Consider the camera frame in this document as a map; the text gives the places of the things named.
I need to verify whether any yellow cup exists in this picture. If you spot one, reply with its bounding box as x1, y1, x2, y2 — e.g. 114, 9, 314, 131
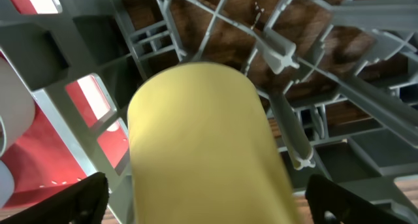
127, 62, 300, 224

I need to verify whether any light blue bowl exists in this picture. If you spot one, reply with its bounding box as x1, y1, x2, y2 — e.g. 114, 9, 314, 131
0, 162, 14, 208

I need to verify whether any grey dishwasher rack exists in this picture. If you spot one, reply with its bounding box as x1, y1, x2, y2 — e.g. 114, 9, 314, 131
0, 0, 418, 224

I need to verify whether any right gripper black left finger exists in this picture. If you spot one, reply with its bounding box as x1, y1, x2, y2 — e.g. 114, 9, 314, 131
1, 172, 109, 224

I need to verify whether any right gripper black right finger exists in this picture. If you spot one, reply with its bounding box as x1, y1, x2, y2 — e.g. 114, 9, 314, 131
305, 174, 405, 224

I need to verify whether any green bowl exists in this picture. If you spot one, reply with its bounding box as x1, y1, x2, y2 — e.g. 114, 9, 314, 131
1, 58, 35, 156

